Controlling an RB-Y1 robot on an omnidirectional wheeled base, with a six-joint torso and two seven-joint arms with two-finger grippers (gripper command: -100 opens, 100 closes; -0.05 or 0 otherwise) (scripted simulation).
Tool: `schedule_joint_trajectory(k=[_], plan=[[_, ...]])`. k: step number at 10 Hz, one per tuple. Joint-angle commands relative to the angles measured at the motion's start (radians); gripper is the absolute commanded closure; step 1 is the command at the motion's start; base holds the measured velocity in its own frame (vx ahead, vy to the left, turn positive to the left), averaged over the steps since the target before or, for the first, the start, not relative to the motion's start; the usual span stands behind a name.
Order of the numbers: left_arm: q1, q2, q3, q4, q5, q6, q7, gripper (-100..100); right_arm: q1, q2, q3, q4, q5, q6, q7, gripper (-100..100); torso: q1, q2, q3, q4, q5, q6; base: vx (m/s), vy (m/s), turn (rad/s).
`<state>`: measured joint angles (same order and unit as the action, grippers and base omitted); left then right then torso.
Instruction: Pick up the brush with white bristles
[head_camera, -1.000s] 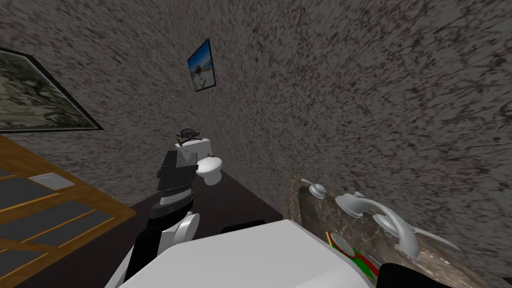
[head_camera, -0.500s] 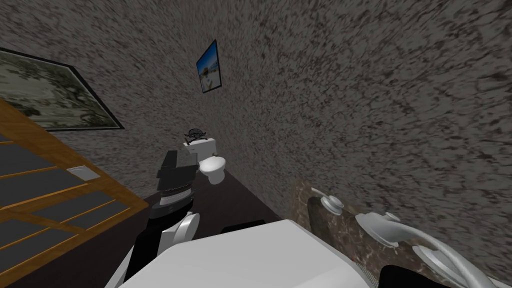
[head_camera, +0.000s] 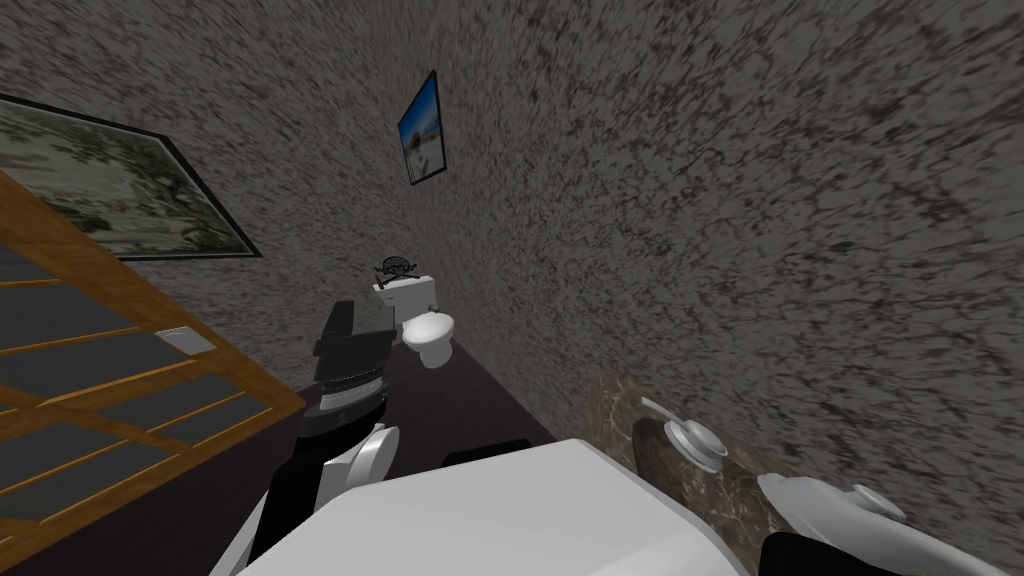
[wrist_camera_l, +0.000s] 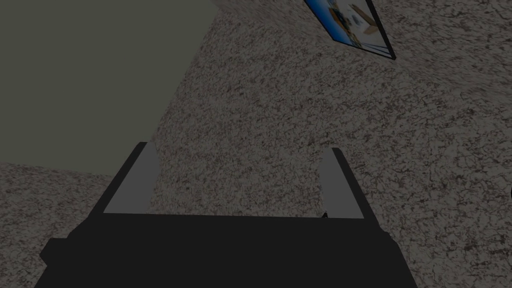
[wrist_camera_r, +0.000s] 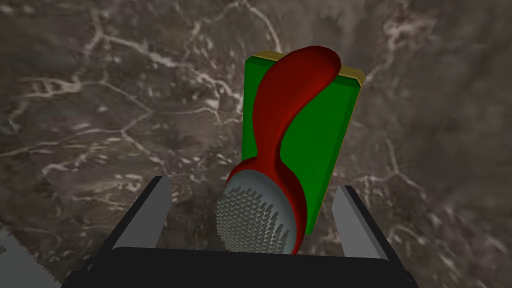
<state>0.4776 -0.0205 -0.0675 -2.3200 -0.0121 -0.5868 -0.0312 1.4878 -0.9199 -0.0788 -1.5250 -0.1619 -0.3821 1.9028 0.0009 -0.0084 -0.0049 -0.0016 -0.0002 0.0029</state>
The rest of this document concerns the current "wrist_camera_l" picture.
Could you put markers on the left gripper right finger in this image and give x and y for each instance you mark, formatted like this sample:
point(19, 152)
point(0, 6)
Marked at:
point(342, 192)

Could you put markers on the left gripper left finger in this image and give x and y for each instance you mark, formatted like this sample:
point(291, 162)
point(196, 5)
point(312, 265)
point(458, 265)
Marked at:
point(134, 184)

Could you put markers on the black framed blue picture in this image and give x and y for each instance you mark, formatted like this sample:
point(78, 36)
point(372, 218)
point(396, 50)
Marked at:
point(348, 24)

